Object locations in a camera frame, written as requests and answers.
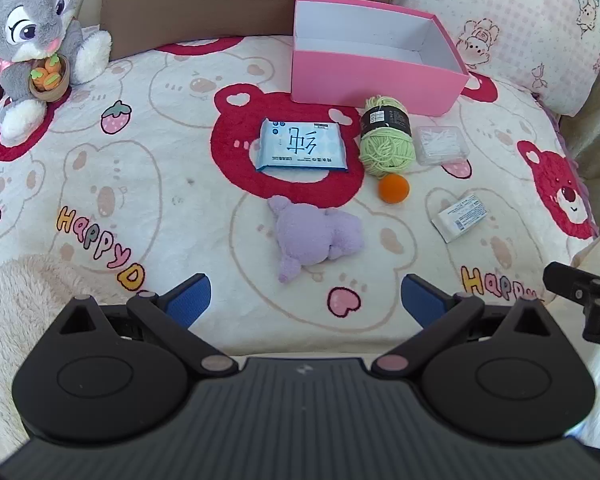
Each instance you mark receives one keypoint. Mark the orange ball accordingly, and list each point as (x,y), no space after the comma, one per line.
(394,190)

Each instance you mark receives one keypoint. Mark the grey bunny plush toy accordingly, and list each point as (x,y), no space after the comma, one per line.
(30,35)

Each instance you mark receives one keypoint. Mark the cream cloth with blue patch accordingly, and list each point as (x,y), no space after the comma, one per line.
(592,255)

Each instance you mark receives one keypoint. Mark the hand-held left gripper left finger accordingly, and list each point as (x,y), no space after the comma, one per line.
(190,297)

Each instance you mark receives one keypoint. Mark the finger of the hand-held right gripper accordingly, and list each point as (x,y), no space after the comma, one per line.
(570,280)

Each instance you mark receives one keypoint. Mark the pink cardboard box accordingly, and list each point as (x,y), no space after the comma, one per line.
(360,75)

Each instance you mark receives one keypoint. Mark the pink checkered pillow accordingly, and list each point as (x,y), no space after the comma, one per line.
(520,20)

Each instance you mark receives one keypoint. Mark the blue wet wipes packet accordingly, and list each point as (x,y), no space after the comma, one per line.
(302,147)

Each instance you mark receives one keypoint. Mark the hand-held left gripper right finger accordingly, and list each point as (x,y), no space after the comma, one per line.
(422,299)

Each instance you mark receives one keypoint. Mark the brown embroidered pillow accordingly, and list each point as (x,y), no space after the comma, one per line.
(205,0)

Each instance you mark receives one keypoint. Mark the small white packet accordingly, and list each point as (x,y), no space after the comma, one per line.
(462,217)

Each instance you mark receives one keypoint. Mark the purple plush toy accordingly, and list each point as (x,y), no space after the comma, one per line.
(310,232)

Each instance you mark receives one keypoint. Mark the green yarn ball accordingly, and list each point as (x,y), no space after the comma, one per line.
(382,152)

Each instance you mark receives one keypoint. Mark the clear plastic box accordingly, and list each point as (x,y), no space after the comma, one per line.
(442,146)

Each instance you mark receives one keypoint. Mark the printed bear blanket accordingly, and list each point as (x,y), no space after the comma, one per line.
(180,220)

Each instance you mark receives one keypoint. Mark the fluffy beige cloth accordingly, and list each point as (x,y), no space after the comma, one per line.
(20,300)

